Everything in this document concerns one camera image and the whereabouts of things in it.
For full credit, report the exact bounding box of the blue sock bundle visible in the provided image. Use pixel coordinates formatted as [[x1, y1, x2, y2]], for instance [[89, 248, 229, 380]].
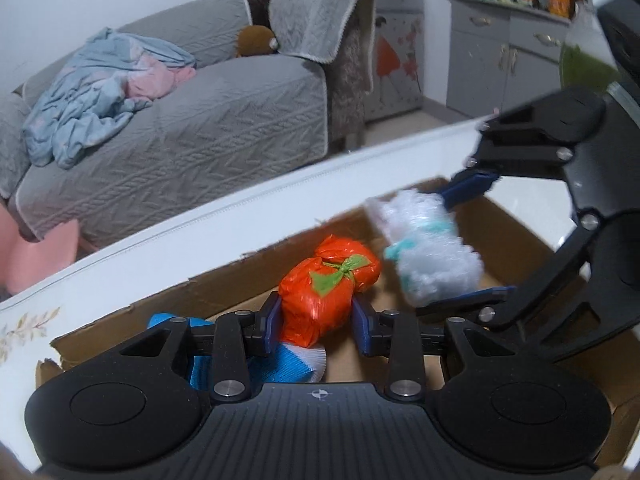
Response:
[[146, 312, 328, 391]]

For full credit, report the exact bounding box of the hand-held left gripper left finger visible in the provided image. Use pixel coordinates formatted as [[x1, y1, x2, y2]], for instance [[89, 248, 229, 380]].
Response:
[[107, 292, 283, 402]]

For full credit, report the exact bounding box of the light blue blanket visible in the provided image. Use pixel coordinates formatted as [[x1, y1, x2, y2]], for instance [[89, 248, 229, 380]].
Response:
[[22, 27, 197, 170]]

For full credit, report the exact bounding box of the glass fish bowl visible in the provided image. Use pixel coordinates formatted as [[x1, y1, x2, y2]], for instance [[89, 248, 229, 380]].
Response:
[[557, 2, 623, 96]]

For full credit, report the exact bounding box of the bubble wrap bundle teal tie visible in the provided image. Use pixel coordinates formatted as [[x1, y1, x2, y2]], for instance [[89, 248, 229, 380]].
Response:
[[365, 187, 483, 307]]

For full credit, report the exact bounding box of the pink cloth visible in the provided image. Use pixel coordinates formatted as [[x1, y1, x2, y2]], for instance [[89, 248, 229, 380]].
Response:
[[122, 55, 197, 101]]

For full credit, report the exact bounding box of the grey cabinet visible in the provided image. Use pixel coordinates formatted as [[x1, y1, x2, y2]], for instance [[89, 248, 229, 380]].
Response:
[[441, 0, 576, 121]]

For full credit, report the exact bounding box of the brown cardboard box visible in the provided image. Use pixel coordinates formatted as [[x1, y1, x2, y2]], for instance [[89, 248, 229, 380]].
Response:
[[35, 176, 640, 468]]

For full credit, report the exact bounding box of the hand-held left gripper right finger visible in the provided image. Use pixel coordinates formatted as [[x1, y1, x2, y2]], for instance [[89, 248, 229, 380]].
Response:
[[351, 296, 526, 402]]

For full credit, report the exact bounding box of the grey quilted sofa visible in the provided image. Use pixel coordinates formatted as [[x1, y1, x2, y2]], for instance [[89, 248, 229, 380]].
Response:
[[0, 0, 378, 256]]

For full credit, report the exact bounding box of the orange plastic bundle green tie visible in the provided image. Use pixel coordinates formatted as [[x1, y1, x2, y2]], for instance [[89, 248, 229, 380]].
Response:
[[278, 234, 383, 348]]

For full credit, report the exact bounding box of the fridge with floral decal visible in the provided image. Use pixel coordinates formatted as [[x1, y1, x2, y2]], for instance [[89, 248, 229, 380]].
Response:
[[290, 0, 426, 123]]

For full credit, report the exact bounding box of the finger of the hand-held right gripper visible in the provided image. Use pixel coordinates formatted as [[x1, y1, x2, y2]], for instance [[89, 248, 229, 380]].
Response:
[[437, 87, 606, 211], [415, 212, 621, 331]]

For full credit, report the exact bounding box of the brown plush toy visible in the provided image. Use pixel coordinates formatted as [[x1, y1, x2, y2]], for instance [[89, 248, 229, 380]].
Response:
[[236, 25, 278, 57]]

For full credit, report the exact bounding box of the grey quilted armrest cover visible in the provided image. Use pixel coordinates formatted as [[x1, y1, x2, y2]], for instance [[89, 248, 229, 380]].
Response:
[[270, 0, 378, 92], [0, 92, 32, 201]]

